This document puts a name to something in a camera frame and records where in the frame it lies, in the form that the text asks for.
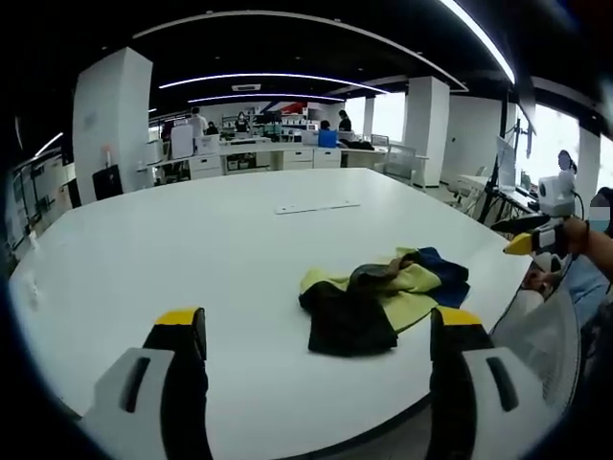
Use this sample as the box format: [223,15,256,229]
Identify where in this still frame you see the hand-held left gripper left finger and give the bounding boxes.
[79,307,213,460]

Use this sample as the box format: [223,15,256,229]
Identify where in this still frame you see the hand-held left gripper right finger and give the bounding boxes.
[427,307,553,460]

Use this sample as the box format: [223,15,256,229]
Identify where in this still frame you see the yellow black blue garment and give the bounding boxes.
[297,245,472,358]

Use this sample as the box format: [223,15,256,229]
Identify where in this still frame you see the black tripod stand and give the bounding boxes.
[471,157,509,231]

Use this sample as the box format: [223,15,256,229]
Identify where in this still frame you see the white mesh chair back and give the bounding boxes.
[487,286,583,426]

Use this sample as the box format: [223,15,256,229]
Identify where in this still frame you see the black office chair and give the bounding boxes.
[91,164,122,201]

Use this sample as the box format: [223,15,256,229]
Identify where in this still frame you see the long white office counter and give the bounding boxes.
[143,133,389,183]

